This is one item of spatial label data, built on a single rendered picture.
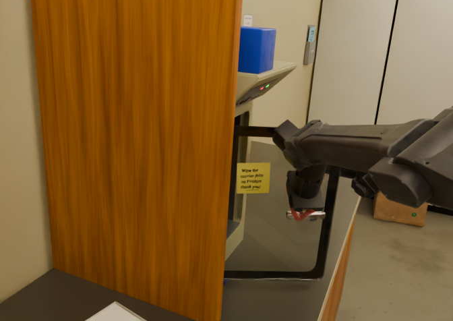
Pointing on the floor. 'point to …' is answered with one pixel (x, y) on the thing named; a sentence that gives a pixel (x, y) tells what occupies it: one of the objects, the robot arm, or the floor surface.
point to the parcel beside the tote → (398, 211)
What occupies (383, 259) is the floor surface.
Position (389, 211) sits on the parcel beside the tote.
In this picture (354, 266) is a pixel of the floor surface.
